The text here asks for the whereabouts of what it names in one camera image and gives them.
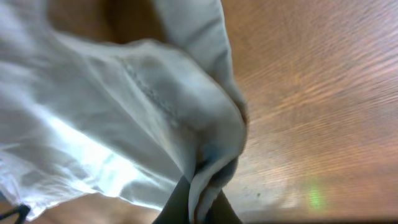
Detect beige shorts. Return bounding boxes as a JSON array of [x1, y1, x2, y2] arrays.
[[1, 1, 247, 223]]

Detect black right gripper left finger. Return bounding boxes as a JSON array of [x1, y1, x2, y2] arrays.
[[152, 176, 190, 224]]

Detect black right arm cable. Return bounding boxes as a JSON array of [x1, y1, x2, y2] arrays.
[[0, 203, 31, 224]]

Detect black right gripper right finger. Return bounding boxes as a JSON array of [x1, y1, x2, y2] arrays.
[[206, 191, 243, 224]]

